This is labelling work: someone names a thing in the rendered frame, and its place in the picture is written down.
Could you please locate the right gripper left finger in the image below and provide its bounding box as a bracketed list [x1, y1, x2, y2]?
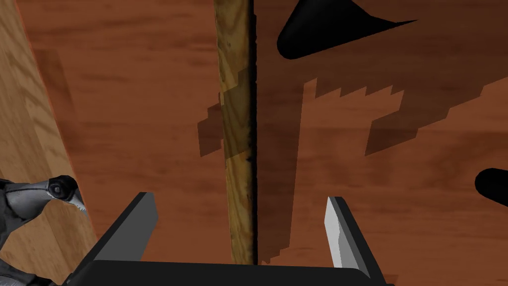
[81, 192, 159, 268]

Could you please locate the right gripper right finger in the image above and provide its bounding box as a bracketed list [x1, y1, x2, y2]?
[324, 197, 382, 278]

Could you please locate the red-brown cupboard door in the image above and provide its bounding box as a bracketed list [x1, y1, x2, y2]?
[252, 0, 508, 286]
[15, 0, 233, 263]

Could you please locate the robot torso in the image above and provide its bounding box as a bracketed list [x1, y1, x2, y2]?
[0, 174, 88, 286]

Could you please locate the light wooden cupboard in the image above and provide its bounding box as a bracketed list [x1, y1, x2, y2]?
[213, 0, 258, 266]

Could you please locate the black curved handle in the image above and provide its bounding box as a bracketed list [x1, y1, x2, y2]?
[276, 0, 418, 61]
[474, 167, 508, 208]

